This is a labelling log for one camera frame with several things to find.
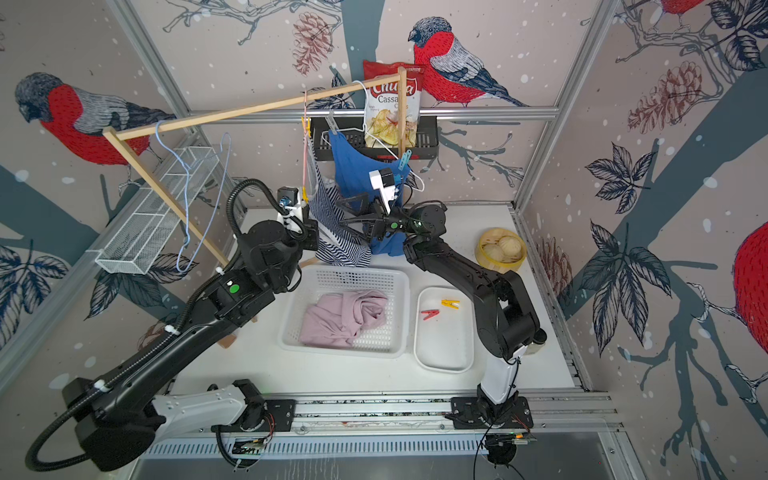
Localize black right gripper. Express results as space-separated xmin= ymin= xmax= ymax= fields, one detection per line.
xmin=337 ymin=196 xmax=418 ymax=254

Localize blue white striped tank top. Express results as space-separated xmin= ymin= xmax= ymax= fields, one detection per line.
xmin=309 ymin=153 xmax=372 ymax=268

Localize pink tank top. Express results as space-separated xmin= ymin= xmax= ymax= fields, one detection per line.
xmin=299 ymin=290 xmax=389 ymax=348

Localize red clothespin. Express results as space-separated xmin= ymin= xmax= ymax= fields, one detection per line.
xmin=420 ymin=309 xmax=440 ymax=321

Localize pink wire hanger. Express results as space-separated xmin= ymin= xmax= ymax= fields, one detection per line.
xmin=301 ymin=91 xmax=310 ymax=196

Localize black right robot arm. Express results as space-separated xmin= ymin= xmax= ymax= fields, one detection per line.
xmin=335 ymin=193 xmax=547 ymax=430

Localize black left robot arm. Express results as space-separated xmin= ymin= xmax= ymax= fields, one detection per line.
xmin=25 ymin=178 xmax=317 ymax=472

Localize teal clothespin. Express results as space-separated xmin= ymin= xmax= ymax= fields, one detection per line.
xmin=398 ymin=149 xmax=412 ymax=171

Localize white perforated plastic basket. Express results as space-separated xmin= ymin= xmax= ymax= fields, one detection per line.
xmin=278 ymin=265 xmax=411 ymax=359

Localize grey clothespin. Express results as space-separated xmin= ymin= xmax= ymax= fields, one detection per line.
xmin=326 ymin=110 xmax=339 ymax=135

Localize cassava chips bag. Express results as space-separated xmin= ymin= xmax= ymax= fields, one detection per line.
xmin=363 ymin=60 xmax=424 ymax=148

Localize yellow bowl with buns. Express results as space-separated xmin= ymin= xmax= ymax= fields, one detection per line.
xmin=475 ymin=228 xmax=527 ymax=273

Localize white plastic tray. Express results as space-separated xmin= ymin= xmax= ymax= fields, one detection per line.
xmin=414 ymin=286 xmax=475 ymax=374

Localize small black-lid jar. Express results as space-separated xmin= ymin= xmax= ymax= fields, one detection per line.
xmin=525 ymin=328 xmax=548 ymax=355

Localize wooden clothes rack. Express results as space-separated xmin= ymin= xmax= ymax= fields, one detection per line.
xmin=103 ymin=68 xmax=407 ymax=261

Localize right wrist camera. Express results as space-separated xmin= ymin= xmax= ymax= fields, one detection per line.
xmin=369 ymin=168 xmax=402 ymax=214

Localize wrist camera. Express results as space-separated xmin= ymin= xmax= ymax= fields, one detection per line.
xmin=369 ymin=168 xmax=402 ymax=214
xmin=276 ymin=186 xmax=309 ymax=234

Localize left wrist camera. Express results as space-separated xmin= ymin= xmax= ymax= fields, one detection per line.
xmin=276 ymin=186 xmax=309 ymax=234

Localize black wall basket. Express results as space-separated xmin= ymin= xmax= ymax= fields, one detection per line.
xmin=308 ymin=115 xmax=440 ymax=163

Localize white wire hanger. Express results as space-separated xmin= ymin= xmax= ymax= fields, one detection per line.
xmin=313 ymin=80 xmax=421 ymax=161

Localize white wire wall basket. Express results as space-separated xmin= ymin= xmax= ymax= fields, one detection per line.
xmin=96 ymin=146 xmax=219 ymax=274

